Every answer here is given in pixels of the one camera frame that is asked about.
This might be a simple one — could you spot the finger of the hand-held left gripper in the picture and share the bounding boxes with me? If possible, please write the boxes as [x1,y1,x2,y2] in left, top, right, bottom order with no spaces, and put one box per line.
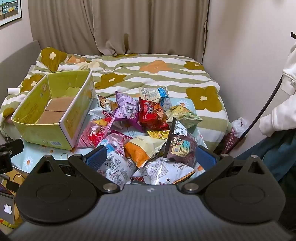
[0,138,24,160]

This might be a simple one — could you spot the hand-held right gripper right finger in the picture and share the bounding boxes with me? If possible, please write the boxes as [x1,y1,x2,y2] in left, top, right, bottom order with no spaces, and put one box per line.
[179,146,269,194]

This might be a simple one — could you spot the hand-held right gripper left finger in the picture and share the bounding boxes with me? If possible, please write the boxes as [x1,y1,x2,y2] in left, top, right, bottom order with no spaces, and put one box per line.
[30,146,121,193]

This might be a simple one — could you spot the pink and red snack packet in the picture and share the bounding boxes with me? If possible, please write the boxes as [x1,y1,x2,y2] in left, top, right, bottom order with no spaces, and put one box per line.
[77,117,115,149]

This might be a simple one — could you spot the pale pink snack packet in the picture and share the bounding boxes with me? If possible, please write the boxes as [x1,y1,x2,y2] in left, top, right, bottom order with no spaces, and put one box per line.
[104,131,134,156]

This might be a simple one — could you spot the dark purple snack packet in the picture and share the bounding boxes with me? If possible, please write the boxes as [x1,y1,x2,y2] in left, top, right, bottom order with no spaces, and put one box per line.
[164,117,200,167]

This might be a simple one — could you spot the orange and cream snack packet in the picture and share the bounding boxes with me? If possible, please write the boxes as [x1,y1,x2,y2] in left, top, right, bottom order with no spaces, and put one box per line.
[124,136,167,168]

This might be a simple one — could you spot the yellow-green cardboard box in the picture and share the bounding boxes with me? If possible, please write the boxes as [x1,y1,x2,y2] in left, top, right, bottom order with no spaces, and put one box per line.
[11,70,95,151]

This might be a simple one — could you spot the white and red snack packet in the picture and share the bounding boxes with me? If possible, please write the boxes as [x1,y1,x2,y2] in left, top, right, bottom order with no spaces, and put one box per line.
[89,108,116,121]

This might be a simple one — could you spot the large white snack packet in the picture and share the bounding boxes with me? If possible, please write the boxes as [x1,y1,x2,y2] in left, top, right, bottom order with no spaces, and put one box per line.
[132,157,196,185]

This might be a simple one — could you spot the small gold snack packet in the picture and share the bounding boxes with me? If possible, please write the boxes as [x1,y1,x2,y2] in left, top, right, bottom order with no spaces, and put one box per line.
[147,130,171,140]

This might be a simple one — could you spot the brown cartoon snack packet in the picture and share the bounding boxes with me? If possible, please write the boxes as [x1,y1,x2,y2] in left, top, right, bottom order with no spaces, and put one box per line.
[97,95,118,112]

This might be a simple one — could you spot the light blue daisy mat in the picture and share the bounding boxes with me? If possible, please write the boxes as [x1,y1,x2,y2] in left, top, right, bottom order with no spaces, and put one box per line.
[11,97,208,176]

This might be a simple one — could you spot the black phone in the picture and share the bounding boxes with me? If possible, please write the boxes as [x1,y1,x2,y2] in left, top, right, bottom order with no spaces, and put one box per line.
[6,181,20,192]

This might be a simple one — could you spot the grey card with white tape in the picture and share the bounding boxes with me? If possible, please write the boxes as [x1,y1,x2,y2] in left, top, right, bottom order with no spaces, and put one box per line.
[0,191,16,224]

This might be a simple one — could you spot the pale green snack packet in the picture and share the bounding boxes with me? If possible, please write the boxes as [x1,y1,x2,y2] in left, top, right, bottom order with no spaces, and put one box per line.
[166,104,203,129]

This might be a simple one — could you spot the light purple snack packet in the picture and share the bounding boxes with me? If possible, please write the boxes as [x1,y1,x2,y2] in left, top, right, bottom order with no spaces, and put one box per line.
[115,91,144,131]

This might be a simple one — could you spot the person's blue jeans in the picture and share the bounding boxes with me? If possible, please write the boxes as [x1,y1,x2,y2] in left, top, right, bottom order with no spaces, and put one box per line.
[233,132,296,186]

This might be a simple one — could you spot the person's white sweatshirt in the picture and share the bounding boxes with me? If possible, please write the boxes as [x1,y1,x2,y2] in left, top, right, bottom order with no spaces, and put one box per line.
[259,43,296,138]

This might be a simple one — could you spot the grey bed headboard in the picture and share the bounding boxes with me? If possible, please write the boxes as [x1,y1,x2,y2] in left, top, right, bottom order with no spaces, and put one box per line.
[0,40,41,98]

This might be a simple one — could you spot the floral striped blanket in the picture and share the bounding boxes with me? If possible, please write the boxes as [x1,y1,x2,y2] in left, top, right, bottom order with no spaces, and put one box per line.
[0,47,232,149]

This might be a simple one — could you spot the beige curtain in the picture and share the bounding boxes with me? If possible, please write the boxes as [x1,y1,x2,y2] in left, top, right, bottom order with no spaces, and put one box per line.
[28,0,210,65]

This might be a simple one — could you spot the black cable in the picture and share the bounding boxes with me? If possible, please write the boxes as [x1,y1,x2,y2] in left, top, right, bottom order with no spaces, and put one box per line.
[214,75,284,155]

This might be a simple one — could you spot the framed wall poster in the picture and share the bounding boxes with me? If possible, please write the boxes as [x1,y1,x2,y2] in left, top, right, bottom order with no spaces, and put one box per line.
[0,0,23,27]

